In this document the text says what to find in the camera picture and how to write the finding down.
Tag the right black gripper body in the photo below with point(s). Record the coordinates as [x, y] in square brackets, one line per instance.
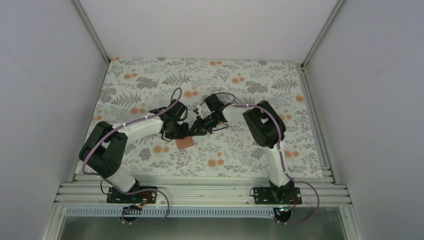
[207, 125]

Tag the aluminium rail frame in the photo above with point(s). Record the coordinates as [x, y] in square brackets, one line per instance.
[195, 191]

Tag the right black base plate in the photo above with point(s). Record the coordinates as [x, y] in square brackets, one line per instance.
[268, 196]

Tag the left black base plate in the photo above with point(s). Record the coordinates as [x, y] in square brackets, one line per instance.
[148, 196]

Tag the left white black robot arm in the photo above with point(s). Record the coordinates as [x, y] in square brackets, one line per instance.
[104, 149]

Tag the floral patterned table mat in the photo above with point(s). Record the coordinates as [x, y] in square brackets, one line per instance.
[135, 85]

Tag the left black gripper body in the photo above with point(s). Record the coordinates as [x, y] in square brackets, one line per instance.
[176, 132]

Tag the grey slotted cable duct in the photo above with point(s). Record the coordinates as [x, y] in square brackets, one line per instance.
[172, 212]

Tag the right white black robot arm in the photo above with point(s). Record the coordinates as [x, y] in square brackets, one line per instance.
[265, 126]

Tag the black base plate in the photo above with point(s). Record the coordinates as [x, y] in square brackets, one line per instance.
[148, 196]
[268, 196]

